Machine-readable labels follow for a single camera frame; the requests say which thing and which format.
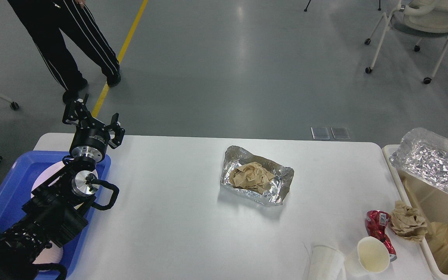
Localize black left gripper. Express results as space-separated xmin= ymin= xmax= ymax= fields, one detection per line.
xmin=62 ymin=94 xmax=126 ymax=163

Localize clear plastic bottle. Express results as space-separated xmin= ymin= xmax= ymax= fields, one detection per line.
xmin=389 ymin=128 xmax=448 ymax=194

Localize pink plate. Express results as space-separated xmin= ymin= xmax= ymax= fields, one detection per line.
xmin=30 ymin=161 xmax=99 ymax=198

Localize brown paper bag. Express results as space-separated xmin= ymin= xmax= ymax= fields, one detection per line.
xmin=426 ymin=222 xmax=448 ymax=268

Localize aluminium foil tray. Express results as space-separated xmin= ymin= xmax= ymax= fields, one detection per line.
xmin=220 ymin=145 xmax=294 ymax=206

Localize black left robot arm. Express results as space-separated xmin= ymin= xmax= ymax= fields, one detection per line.
xmin=0 ymin=98 xmax=126 ymax=280

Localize white plastic bin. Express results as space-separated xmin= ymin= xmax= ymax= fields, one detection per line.
xmin=382 ymin=145 xmax=448 ymax=280

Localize crumpled brown paper ball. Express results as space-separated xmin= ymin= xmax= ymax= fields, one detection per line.
xmin=390 ymin=200 xmax=428 ymax=243
xmin=229 ymin=162 xmax=275 ymax=195

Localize red can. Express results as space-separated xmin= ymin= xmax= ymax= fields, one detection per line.
xmin=366 ymin=210 xmax=397 ymax=262

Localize walking person black trousers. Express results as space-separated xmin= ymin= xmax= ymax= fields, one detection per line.
xmin=9 ymin=0 xmax=121 ymax=103

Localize white paper cup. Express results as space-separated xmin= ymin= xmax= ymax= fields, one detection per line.
xmin=344 ymin=236 xmax=390 ymax=277

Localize right metal floor plate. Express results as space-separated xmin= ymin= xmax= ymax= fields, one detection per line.
xmin=331 ymin=126 xmax=351 ymax=140

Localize metal floor plate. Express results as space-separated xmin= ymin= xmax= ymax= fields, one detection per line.
xmin=331 ymin=126 xmax=351 ymax=140
xmin=311 ymin=126 xmax=331 ymax=140

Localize left metal floor plate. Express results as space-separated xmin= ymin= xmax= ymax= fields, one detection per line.
xmin=311 ymin=126 xmax=331 ymax=140

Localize white office chair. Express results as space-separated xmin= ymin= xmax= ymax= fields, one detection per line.
xmin=364 ymin=0 xmax=448 ymax=84

